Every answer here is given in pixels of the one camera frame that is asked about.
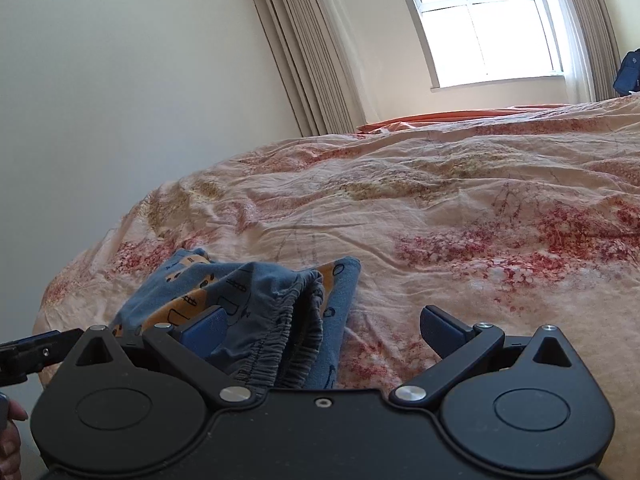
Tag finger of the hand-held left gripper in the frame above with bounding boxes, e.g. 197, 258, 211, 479
0, 329, 85, 386

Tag orange pillow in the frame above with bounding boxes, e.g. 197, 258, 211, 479
356, 102, 582, 135

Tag window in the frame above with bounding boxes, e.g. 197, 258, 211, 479
395, 0, 567, 90

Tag blue bag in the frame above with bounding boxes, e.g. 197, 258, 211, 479
612, 49, 640, 96

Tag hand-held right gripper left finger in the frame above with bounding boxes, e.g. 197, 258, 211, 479
65, 305, 253, 406

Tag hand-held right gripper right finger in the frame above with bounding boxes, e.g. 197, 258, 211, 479
389, 305, 578, 406

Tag blue printed pants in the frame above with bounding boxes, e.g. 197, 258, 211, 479
109, 247, 362, 391

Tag beige curtain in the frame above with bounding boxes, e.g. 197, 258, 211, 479
547, 0, 629, 104
243, 0, 381, 137

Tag pink floral blanket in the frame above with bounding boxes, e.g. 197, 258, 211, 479
32, 96, 640, 480

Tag person's left hand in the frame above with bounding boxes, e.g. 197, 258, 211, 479
0, 401, 30, 480

